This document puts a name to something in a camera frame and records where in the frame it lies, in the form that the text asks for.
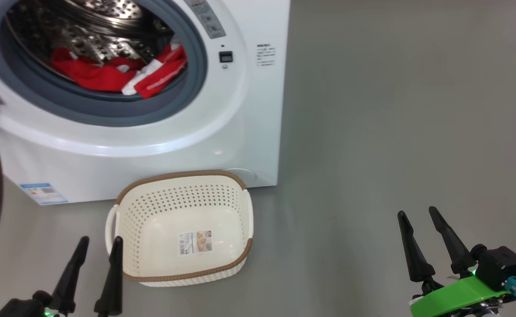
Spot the white front-load washing machine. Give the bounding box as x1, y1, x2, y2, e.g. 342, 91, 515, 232
0, 0, 291, 206

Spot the printed product label sticker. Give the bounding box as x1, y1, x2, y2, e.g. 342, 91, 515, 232
178, 230, 213, 257

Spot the cream perforated laundry basket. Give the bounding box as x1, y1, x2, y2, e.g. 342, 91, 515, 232
105, 170, 254, 288

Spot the red and white garment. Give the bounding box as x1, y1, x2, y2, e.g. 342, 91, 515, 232
121, 43, 188, 99
50, 47, 146, 93

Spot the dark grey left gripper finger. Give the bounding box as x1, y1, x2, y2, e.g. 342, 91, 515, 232
52, 236, 90, 314
93, 236, 124, 317

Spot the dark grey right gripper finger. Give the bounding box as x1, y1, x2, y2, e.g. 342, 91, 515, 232
428, 206, 478, 279
397, 210, 443, 295

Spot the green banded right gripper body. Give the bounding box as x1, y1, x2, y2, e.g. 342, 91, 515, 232
410, 275, 512, 317

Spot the blue energy label sticker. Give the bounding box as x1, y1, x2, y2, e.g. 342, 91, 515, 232
19, 183, 68, 205

